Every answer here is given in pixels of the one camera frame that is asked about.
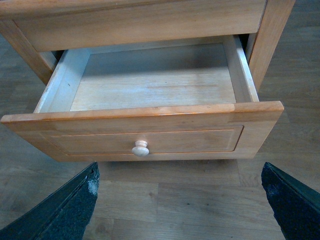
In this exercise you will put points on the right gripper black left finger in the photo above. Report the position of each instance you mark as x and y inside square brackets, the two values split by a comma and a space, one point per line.
[63, 215]

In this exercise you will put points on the round wooden drawer knob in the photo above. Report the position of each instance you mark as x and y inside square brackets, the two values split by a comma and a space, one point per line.
[141, 148]

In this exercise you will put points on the wooden top drawer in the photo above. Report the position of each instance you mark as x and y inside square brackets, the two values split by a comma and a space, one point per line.
[189, 99]

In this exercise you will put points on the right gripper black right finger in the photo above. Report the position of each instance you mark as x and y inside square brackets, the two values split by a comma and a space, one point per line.
[296, 206]

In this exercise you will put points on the wooden nightstand cabinet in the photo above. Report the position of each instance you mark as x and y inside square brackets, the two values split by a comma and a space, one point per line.
[38, 28]

